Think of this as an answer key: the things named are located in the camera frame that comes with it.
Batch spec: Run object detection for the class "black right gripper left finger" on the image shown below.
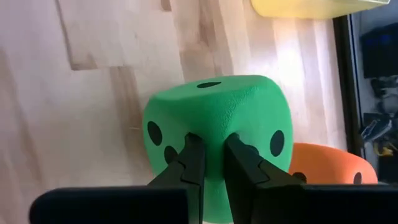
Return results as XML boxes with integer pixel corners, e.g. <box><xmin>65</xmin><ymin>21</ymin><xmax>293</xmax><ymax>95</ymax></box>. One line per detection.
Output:
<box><xmin>29</xmin><ymin>132</ymin><xmax>206</xmax><ymax>224</ymax></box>

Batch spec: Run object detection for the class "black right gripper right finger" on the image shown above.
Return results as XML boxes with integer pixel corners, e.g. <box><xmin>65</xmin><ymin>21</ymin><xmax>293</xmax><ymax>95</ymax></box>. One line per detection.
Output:
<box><xmin>223</xmin><ymin>132</ymin><xmax>398</xmax><ymax>224</ymax></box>

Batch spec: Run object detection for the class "green foam die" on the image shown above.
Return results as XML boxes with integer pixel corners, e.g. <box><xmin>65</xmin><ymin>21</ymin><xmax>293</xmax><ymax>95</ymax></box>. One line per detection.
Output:
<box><xmin>142</xmin><ymin>74</ymin><xmax>295</xmax><ymax>224</ymax></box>

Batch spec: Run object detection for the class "orange foam die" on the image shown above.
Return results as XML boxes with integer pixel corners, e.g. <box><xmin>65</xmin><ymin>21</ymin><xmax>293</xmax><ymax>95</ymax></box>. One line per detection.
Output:
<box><xmin>288</xmin><ymin>142</ymin><xmax>379</xmax><ymax>185</ymax></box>

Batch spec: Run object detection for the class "yellow translucent plastic tray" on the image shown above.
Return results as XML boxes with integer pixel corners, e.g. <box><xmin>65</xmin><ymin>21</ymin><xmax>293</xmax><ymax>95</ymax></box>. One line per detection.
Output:
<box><xmin>250</xmin><ymin>0</ymin><xmax>391</xmax><ymax>19</ymax></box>

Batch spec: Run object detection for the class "black monitor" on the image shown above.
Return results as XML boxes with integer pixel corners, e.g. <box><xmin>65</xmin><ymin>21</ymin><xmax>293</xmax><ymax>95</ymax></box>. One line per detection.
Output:
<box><xmin>359</xmin><ymin>21</ymin><xmax>398</xmax><ymax>79</ymax></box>

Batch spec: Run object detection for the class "black metal table frame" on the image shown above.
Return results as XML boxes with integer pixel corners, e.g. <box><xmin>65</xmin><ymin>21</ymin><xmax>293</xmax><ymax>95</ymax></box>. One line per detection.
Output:
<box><xmin>332</xmin><ymin>14</ymin><xmax>364</xmax><ymax>158</ymax></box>

